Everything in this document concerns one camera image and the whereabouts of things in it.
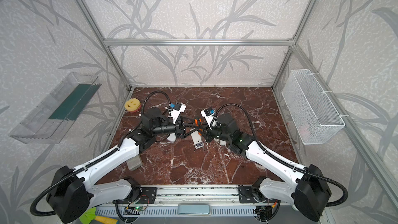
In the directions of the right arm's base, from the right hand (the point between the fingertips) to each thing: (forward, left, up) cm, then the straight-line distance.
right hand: (198, 122), depth 75 cm
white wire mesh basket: (-6, -48, +12) cm, 50 cm away
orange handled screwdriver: (-2, 0, +3) cm, 4 cm away
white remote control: (+1, +2, -20) cm, 20 cm away
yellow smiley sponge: (+25, +48, -19) cm, 57 cm away
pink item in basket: (-5, -50, -1) cm, 51 cm away
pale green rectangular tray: (-34, +1, -17) cm, 38 cm away
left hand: (-3, 0, +5) cm, 6 cm away
